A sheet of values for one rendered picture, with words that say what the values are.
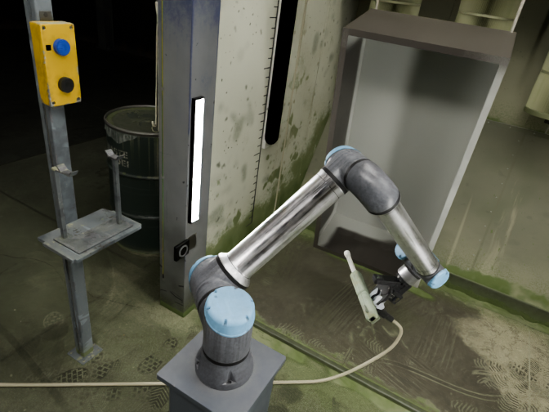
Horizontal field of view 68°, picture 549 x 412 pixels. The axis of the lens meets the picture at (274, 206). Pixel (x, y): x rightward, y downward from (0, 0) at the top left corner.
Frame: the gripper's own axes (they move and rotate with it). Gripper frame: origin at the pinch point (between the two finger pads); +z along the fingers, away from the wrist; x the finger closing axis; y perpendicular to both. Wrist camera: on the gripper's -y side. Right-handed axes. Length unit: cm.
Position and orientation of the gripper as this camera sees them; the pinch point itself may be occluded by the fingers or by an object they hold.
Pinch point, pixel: (368, 303)
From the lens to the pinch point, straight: 195.5
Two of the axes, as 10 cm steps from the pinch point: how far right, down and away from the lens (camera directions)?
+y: 7.5, 5.5, 3.7
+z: -6.6, 6.9, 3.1
